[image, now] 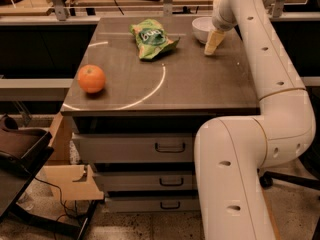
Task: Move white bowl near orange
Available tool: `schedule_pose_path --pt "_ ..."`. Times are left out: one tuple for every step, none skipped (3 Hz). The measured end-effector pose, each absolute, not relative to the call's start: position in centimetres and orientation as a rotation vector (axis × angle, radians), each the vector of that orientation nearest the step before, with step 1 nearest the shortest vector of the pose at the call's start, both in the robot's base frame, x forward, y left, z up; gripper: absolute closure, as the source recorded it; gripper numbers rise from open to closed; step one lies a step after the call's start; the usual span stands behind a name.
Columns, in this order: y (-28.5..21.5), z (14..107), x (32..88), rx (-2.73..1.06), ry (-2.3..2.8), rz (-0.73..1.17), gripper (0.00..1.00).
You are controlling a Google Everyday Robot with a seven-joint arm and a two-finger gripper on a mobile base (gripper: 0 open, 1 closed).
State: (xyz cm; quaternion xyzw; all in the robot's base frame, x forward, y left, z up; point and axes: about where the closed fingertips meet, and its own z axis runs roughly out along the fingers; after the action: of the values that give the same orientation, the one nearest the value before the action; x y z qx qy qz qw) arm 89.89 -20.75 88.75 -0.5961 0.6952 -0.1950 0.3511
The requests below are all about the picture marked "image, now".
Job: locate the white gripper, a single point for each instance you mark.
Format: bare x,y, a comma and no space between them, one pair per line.
221,22

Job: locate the white ceramic bowl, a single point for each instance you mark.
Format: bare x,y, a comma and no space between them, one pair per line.
201,27

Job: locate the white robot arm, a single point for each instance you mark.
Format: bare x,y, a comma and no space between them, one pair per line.
229,150

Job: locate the green chip bag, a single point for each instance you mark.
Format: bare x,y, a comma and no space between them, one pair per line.
151,39

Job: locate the grey drawer cabinet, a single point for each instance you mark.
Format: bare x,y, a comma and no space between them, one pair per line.
174,93

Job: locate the orange fruit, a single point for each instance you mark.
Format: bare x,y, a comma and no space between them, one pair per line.
91,78

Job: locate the top grey drawer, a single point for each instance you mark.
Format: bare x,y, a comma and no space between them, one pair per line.
134,148

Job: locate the grey drawer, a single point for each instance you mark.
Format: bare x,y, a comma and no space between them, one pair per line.
145,181
152,204
134,148

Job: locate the black office chair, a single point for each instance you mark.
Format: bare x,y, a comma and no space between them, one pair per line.
295,208

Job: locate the middle grey drawer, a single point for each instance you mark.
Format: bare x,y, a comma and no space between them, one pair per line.
145,181

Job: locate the bottom grey drawer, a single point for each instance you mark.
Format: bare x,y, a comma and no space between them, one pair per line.
152,204

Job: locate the dark side table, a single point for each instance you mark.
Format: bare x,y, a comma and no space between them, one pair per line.
23,153

